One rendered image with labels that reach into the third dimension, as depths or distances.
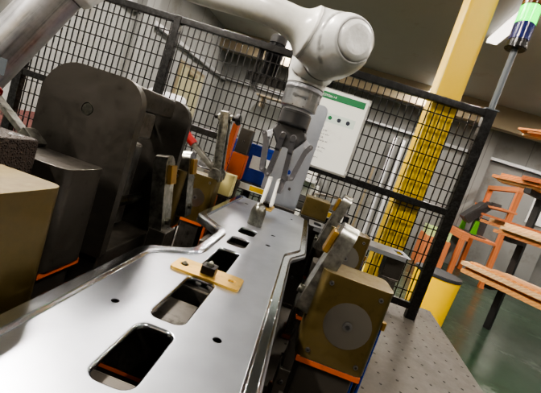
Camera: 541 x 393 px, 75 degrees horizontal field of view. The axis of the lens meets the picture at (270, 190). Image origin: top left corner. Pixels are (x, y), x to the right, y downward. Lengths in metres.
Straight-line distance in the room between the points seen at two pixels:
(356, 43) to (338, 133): 0.78
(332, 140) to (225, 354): 1.18
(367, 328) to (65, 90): 0.47
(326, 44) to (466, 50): 0.99
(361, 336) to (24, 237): 0.37
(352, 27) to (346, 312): 0.46
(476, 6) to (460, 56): 0.19
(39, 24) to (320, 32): 0.66
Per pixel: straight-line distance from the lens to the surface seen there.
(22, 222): 0.32
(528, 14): 1.66
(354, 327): 0.48
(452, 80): 1.57
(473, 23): 1.64
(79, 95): 0.50
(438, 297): 3.33
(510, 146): 9.05
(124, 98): 0.47
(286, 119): 0.84
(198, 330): 0.33
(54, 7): 1.04
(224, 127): 0.88
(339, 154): 1.41
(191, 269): 0.43
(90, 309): 0.33
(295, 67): 0.85
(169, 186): 0.59
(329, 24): 0.69
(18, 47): 1.05
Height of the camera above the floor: 1.17
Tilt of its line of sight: 6 degrees down
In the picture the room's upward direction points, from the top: 18 degrees clockwise
